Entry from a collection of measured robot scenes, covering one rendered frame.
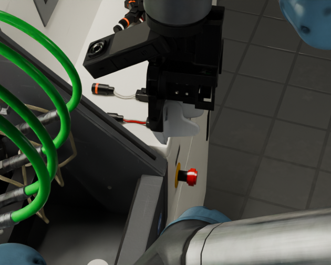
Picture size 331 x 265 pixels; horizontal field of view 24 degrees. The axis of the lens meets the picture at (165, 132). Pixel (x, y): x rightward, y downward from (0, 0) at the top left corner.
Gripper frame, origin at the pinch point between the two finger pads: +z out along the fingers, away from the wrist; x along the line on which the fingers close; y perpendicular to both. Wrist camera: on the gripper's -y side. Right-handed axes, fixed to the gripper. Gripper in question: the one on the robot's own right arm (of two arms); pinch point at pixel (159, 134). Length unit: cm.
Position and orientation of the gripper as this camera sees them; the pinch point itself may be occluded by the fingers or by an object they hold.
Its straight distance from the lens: 98.8
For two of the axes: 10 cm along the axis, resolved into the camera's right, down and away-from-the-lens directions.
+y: 9.8, 1.3, -1.3
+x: 1.8, -6.9, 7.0
